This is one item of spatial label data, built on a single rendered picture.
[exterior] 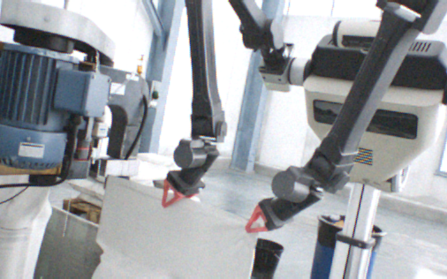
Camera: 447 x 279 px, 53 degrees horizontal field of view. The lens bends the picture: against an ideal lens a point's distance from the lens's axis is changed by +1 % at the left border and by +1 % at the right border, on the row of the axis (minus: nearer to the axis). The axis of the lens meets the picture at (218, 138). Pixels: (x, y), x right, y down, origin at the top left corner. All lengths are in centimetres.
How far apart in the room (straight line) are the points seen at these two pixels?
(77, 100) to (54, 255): 120
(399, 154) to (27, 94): 99
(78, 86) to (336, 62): 75
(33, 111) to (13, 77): 8
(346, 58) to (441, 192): 773
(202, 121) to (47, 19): 41
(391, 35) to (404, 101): 47
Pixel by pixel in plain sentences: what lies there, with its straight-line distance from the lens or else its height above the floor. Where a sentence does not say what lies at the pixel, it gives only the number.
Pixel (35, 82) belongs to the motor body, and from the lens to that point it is 97.
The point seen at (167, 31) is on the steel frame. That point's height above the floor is 234.
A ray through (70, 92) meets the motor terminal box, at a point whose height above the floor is 126.
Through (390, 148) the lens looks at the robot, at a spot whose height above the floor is 126.
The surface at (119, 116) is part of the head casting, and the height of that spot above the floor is 120.
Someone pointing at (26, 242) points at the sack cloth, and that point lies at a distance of 162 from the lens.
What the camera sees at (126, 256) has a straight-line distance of 129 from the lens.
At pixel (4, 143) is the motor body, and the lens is 98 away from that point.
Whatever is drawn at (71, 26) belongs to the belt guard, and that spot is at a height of 139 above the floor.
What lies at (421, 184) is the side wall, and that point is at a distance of 901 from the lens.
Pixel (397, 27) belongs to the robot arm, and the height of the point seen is 147.
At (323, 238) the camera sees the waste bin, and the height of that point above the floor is 53.
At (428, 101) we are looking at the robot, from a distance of 128.
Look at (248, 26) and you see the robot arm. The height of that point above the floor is 152.
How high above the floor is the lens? 128
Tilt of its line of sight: 4 degrees down
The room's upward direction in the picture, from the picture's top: 11 degrees clockwise
